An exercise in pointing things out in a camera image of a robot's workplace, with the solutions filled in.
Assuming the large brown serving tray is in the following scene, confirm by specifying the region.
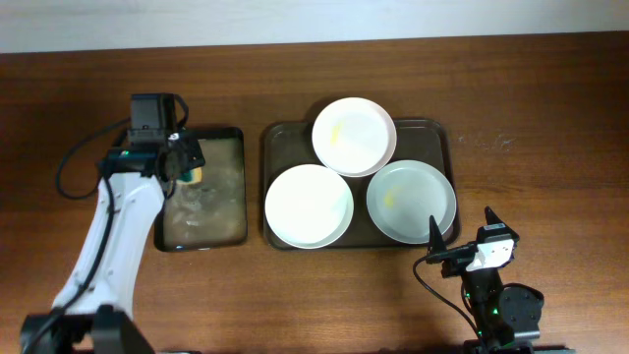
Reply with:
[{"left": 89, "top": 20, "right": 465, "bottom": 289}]
[{"left": 260, "top": 118, "right": 454, "bottom": 250}]

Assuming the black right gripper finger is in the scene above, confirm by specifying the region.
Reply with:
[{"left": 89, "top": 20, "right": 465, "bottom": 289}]
[
  {"left": 485, "top": 206, "right": 504, "bottom": 227},
  {"left": 429, "top": 215, "right": 446, "bottom": 254}
]

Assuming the pale green plate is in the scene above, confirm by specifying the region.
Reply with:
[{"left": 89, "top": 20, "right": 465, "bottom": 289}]
[{"left": 367, "top": 160, "right": 457, "bottom": 245}]

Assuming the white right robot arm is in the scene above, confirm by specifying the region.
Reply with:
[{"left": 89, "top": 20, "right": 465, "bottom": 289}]
[{"left": 441, "top": 207, "right": 544, "bottom": 353}]

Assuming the small black water tray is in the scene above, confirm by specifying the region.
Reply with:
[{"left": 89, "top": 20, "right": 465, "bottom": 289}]
[{"left": 154, "top": 127, "right": 248, "bottom": 252}]

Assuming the pink plate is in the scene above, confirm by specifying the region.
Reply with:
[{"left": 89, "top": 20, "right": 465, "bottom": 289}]
[{"left": 312, "top": 97, "right": 397, "bottom": 177}]

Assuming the cream white plate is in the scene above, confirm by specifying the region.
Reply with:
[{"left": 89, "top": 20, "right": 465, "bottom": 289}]
[{"left": 263, "top": 164, "right": 354, "bottom": 250}]

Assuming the yellow green sponge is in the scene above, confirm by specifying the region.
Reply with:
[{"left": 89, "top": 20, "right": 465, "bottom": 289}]
[{"left": 177, "top": 167, "right": 202, "bottom": 185}]

